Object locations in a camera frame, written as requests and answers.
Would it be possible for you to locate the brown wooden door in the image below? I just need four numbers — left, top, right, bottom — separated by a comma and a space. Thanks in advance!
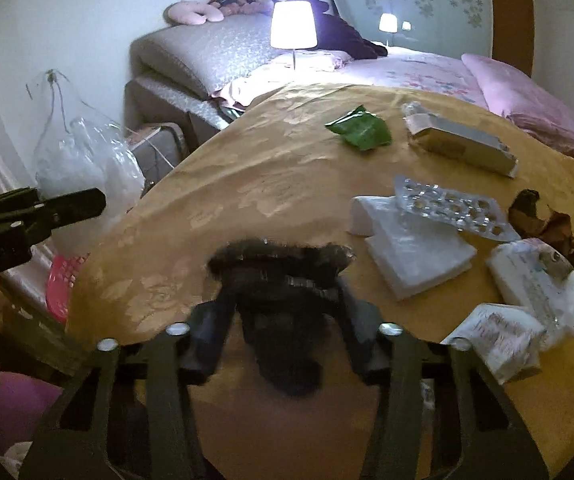
489, 0, 536, 79

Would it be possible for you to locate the book on nightstand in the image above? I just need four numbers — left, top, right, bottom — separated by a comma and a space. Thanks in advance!
127, 125, 168, 149

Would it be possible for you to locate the purple cloth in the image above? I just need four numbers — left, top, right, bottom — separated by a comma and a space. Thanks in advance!
0, 374, 64, 463

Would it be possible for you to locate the grey bed frame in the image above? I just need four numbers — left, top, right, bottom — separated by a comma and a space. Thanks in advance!
124, 75, 234, 135

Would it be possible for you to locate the bed with floral sheet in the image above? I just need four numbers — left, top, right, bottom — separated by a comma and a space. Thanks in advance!
212, 45, 574, 181

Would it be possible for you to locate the grey patterned pillow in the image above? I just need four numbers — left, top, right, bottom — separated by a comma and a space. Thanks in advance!
131, 13, 288, 99

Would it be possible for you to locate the dark purple clothing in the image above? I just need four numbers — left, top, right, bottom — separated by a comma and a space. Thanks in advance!
292, 0, 390, 59

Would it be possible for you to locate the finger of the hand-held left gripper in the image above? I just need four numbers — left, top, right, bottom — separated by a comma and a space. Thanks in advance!
21, 187, 108, 242

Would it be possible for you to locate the black fuzzy clump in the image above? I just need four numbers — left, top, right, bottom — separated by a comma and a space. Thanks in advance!
207, 237, 358, 398

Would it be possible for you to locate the wardrobe with flower decals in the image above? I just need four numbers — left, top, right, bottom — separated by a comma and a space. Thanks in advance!
329, 0, 492, 61

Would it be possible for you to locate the clear plastic bag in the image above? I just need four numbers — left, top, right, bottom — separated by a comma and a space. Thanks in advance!
34, 72, 148, 256

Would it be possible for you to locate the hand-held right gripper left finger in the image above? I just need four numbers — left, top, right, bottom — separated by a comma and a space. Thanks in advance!
19, 300, 240, 480

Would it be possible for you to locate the white table lamp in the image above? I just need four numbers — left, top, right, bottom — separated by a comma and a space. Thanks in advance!
270, 0, 318, 72

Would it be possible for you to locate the white red-printed paper packet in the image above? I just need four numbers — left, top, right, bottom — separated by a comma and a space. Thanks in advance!
439, 302, 548, 386

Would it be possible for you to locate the brown plush toy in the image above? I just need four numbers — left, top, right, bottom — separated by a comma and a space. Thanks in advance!
207, 0, 275, 17

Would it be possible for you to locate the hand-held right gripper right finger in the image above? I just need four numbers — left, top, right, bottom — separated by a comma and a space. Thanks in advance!
338, 290, 550, 480

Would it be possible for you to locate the dark red wrapper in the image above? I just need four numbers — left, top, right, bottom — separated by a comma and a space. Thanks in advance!
509, 189, 574, 271

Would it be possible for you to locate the silver pill blister pack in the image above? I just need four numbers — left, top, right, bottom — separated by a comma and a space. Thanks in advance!
394, 176, 522, 244

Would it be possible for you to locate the white printed tissue packet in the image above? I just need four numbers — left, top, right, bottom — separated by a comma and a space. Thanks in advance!
487, 239, 574, 352

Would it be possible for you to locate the pink neck pillow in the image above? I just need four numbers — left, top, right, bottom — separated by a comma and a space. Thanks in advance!
163, 0, 226, 26

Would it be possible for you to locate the yellow patterned tablecloth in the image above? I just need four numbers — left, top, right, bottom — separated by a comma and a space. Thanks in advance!
67, 82, 574, 480

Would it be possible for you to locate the green wrapper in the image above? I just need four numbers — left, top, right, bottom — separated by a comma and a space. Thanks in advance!
324, 105, 394, 151

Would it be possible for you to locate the grey nightstand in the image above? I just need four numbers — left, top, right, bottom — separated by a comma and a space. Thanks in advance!
126, 122, 190, 187

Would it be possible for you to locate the pink plastic basket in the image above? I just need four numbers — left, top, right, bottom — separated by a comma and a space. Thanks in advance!
46, 254, 88, 322

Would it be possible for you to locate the wall socket with cable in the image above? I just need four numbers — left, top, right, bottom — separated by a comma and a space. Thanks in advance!
26, 67, 74, 112

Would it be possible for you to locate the white silver carton box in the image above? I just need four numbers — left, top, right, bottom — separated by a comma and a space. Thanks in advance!
402, 102, 520, 181

